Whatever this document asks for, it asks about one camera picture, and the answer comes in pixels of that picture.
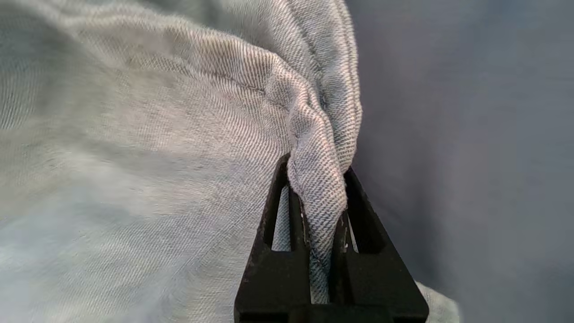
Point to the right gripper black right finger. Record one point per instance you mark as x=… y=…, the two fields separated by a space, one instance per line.
x=376 y=278

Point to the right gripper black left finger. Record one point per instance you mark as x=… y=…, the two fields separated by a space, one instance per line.
x=273 y=278

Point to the light blue denim shorts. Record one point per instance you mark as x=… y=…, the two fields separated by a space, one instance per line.
x=134 y=157

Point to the blue bed cover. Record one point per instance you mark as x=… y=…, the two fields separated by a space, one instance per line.
x=471 y=134

